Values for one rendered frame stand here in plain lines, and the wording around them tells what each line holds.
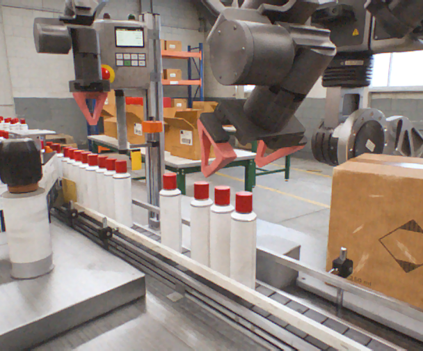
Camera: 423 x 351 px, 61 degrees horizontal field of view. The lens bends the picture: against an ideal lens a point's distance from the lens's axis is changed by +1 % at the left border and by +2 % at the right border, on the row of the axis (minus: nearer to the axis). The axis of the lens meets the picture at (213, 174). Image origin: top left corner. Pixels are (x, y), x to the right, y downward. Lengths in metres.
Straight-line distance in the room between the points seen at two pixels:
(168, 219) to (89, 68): 0.38
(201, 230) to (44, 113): 8.02
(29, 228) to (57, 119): 7.92
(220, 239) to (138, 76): 0.59
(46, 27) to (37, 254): 0.47
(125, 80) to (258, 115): 0.75
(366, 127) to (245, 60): 0.75
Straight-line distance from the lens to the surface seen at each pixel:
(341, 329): 0.70
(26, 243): 0.87
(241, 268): 0.71
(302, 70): 0.38
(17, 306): 0.81
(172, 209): 0.85
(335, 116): 1.06
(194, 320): 0.77
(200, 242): 0.78
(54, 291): 0.83
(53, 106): 8.71
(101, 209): 1.16
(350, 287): 0.66
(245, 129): 0.40
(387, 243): 0.80
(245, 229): 0.68
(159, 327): 0.76
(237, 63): 0.33
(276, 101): 0.40
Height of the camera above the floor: 1.27
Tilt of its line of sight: 13 degrees down
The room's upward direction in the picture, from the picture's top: straight up
